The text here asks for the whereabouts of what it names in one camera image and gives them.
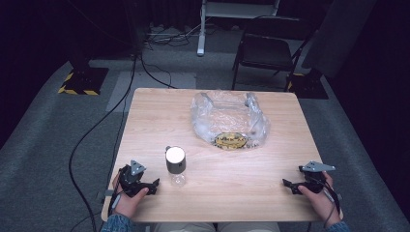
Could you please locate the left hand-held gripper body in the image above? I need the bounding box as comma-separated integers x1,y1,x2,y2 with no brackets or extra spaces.
117,159,153,198

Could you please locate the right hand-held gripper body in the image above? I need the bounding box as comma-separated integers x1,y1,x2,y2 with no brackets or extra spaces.
299,160,337,194

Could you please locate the person's right hand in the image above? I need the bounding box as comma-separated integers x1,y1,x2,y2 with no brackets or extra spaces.
298,172,342,227

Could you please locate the person's left hand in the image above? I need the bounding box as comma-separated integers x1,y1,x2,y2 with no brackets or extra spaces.
111,173,150,220

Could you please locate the clear bottle with white cap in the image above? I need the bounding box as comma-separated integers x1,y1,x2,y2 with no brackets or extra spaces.
164,145,188,189

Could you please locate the yellow packet in bag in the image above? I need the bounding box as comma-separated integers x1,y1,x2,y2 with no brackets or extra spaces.
214,130,249,150

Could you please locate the clear plastic bag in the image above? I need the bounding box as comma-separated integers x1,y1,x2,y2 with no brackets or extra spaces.
190,90,271,152

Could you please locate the black base with yellow stripes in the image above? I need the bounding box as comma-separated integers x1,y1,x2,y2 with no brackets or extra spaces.
57,67,110,97
285,71,330,101

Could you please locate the black folding chair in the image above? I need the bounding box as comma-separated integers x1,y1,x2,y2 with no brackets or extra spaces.
231,14,318,93

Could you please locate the grey curtain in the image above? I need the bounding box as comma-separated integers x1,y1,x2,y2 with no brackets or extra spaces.
303,0,379,79

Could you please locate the white metal stand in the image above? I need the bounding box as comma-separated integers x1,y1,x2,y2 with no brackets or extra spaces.
196,0,281,57

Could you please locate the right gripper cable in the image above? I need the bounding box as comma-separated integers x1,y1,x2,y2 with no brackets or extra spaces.
317,178,343,228

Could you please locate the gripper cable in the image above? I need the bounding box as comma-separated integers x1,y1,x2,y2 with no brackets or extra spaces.
107,192,123,218
317,178,343,228

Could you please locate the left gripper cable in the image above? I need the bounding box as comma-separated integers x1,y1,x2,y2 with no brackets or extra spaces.
107,192,123,218

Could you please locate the long black floor cable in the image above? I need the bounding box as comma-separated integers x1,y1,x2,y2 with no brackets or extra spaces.
68,54,139,232

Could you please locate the bundle of floor cables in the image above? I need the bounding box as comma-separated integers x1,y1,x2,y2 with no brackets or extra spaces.
144,22,209,48

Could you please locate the dark stand post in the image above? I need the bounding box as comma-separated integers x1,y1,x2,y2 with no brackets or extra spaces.
124,0,145,56

